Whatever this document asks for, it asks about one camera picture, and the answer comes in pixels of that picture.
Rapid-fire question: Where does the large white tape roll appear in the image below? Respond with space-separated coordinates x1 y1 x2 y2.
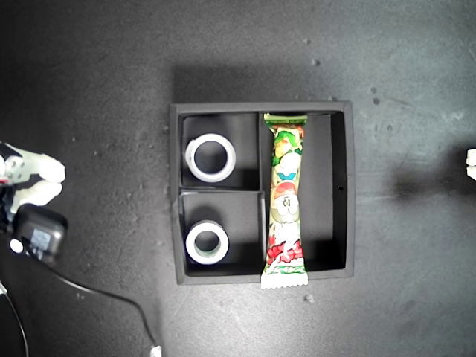
184 132 237 184

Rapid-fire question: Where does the green printed snack bar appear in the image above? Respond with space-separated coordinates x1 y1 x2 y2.
260 112 310 290

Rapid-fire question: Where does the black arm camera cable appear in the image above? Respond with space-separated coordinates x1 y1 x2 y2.
46 262 159 350

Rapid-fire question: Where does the black arm camera box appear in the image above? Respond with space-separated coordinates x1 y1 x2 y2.
9 204 69 267

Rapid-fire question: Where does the thin black cable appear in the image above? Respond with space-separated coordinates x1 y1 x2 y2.
0 282 30 357

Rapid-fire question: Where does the small white tape roll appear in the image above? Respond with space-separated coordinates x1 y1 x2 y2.
184 220 231 266

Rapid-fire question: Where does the black tray with wells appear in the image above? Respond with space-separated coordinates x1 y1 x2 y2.
169 100 355 286

